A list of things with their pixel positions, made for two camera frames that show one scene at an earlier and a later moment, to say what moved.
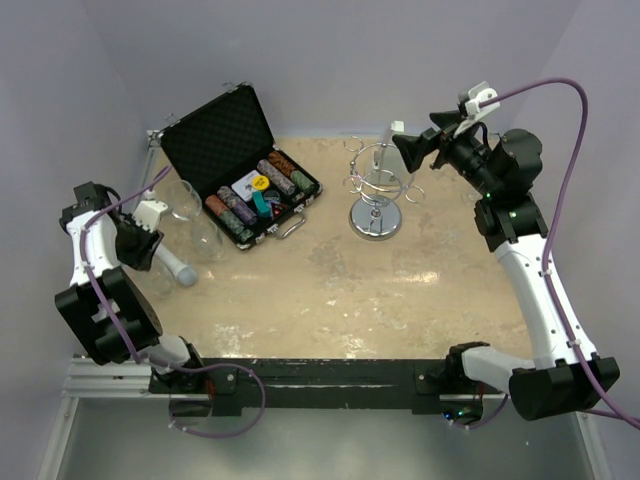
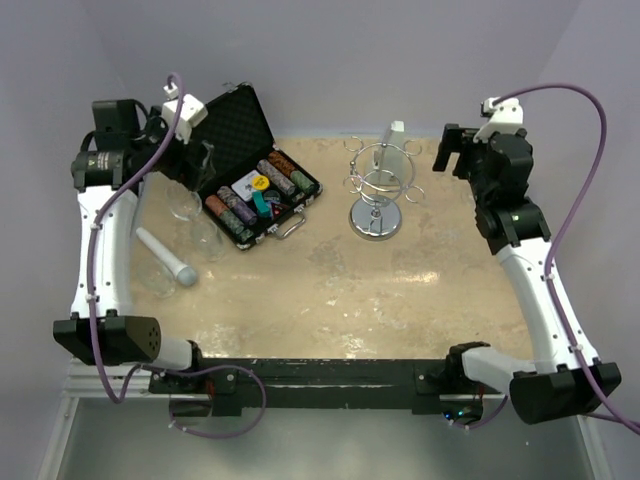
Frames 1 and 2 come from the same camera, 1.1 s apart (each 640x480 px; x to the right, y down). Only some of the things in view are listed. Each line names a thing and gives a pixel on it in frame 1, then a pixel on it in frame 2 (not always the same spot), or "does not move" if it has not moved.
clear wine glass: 184,201 does not move
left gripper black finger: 159,235 → 208,171
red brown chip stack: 217,205 does not move
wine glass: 207,239 does not move
